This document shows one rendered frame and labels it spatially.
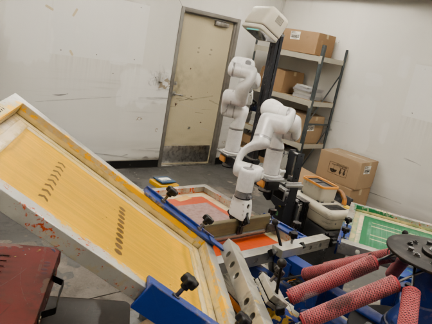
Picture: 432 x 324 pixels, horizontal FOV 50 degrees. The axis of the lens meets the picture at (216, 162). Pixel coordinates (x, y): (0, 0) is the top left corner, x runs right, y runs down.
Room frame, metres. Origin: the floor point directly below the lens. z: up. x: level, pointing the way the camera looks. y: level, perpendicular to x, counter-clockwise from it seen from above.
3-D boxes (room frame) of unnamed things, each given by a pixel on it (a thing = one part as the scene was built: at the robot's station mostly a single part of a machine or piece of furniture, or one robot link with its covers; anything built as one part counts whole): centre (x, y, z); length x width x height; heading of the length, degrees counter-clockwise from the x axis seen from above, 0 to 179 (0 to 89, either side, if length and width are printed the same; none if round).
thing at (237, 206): (1.94, -0.14, 1.12); 0.10 x 0.07 x 0.11; 42
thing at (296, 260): (1.67, -0.38, 1.02); 0.17 x 0.06 x 0.05; 42
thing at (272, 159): (2.51, -0.32, 1.21); 0.16 x 0.13 x 0.15; 120
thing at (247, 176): (1.97, -0.17, 1.25); 0.15 x 0.10 x 0.11; 164
